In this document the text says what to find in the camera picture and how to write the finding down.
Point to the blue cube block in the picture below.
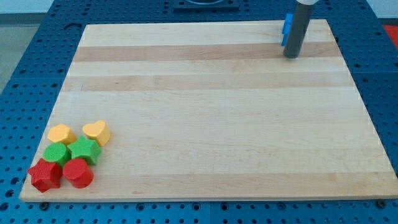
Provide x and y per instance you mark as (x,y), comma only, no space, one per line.
(287,23)

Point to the wooden board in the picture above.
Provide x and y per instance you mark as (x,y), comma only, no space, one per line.
(214,111)

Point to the yellow heart block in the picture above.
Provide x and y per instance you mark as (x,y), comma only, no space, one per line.
(98,131)

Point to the green star block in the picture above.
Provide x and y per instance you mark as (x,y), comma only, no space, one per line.
(86,149)

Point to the red cylinder block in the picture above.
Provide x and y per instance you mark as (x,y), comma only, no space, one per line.
(78,173)

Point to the yellow hexagon block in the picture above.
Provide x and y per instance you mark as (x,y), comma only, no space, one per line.
(61,133)

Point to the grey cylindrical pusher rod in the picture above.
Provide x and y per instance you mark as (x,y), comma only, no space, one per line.
(293,41)

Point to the green cylinder block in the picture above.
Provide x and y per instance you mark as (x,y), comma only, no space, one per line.
(57,153)

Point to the red star block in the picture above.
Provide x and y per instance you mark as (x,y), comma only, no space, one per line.
(45,175)

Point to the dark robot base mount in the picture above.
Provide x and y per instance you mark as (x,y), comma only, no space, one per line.
(205,5)

